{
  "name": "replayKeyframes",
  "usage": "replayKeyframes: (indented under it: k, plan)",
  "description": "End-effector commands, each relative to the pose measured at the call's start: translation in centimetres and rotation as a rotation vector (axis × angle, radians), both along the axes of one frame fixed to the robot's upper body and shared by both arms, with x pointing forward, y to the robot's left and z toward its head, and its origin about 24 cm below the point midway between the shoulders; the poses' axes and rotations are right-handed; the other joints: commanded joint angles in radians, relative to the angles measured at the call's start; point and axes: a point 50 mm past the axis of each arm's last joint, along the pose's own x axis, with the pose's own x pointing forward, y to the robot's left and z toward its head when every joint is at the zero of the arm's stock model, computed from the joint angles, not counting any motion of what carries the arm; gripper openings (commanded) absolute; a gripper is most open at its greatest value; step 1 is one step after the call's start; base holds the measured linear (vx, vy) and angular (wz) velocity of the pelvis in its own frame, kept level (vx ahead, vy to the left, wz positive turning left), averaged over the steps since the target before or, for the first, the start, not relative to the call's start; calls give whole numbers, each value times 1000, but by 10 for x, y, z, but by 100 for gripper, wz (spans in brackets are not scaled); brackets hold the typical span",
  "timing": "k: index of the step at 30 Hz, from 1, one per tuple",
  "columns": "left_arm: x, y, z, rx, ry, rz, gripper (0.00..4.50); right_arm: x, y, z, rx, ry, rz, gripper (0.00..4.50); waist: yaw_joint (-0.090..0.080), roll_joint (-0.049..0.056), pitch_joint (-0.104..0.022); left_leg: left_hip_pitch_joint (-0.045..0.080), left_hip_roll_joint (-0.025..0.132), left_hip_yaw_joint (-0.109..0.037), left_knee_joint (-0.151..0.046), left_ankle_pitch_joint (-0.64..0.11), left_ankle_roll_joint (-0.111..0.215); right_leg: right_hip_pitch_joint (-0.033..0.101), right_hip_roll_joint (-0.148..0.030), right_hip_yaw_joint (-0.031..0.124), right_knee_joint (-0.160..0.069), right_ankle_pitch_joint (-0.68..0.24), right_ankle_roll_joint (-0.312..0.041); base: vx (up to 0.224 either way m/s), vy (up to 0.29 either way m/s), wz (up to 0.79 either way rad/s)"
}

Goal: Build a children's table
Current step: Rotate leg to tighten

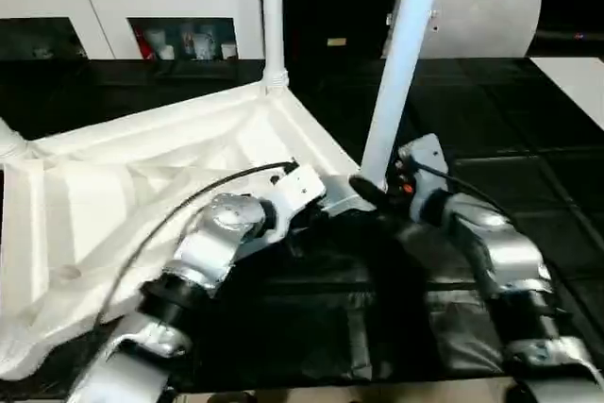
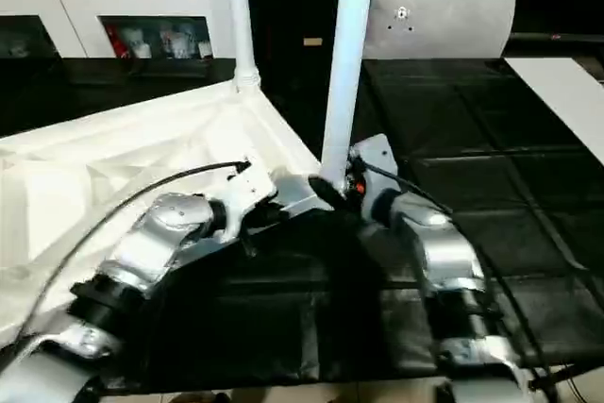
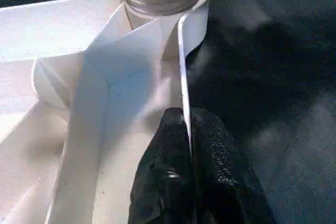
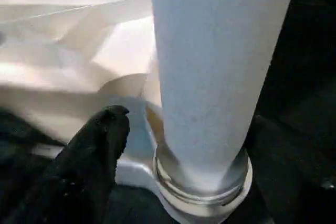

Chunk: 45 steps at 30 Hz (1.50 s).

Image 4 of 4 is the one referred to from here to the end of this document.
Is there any black work mat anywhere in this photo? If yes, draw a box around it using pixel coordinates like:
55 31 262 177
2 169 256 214
0 0 336 224

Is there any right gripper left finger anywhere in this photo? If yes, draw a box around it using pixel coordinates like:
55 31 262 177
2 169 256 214
0 105 131 224

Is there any white plastic table top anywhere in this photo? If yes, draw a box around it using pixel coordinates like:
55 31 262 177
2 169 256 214
0 0 255 224

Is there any white plastic table leg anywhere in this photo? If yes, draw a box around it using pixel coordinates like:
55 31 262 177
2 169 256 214
149 0 301 194

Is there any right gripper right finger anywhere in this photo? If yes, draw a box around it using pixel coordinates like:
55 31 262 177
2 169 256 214
247 115 336 224

